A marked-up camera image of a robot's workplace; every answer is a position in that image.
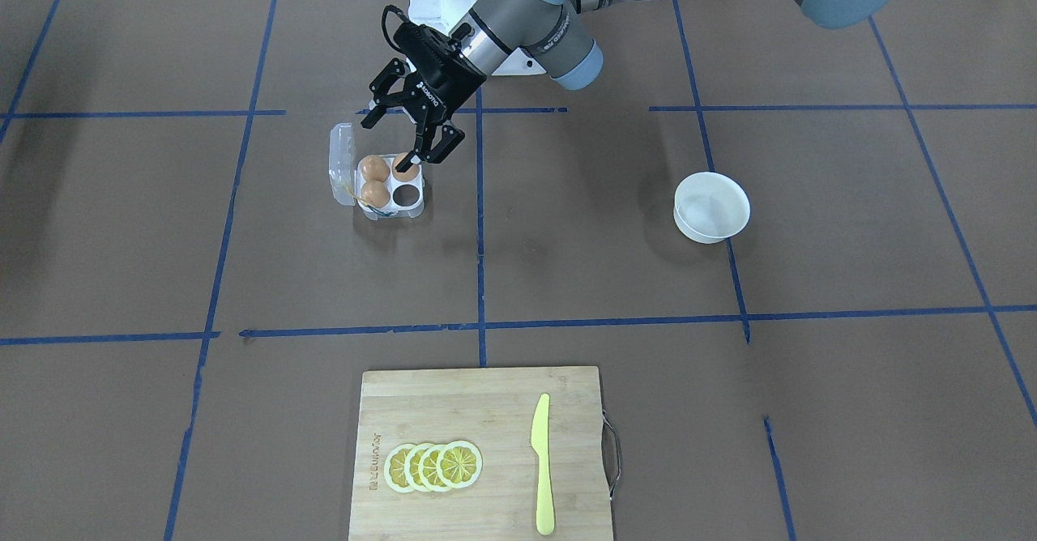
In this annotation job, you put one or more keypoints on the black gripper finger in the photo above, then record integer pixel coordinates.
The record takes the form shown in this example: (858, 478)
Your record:
(433, 144)
(390, 90)

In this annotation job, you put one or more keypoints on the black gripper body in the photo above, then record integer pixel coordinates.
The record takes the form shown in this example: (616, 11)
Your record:
(441, 80)

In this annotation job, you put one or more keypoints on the brown egg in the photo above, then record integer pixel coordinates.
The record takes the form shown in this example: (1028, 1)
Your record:
(375, 194)
(374, 167)
(404, 169)

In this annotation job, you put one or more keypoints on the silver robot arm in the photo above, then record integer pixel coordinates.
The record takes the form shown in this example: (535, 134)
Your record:
(551, 33)

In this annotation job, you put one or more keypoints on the brown egg in box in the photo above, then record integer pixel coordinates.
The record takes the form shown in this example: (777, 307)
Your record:
(374, 167)
(375, 194)

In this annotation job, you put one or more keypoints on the clear plastic egg box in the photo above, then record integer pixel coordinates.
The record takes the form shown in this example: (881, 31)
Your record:
(407, 198)

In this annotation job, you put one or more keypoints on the bamboo cutting board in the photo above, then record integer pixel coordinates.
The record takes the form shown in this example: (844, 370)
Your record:
(493, 408)

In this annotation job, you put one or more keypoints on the white ceramic bowl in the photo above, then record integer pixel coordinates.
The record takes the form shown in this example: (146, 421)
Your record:
(709, 207)

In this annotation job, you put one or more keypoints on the yellow plastic knife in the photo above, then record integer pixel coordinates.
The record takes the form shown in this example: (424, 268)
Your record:
(545, 521)

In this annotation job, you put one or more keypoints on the yellow lemon slice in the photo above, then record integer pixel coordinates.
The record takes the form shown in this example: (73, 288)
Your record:
(428, 465)
(396, 469)
(412, 469)
(459, 464)

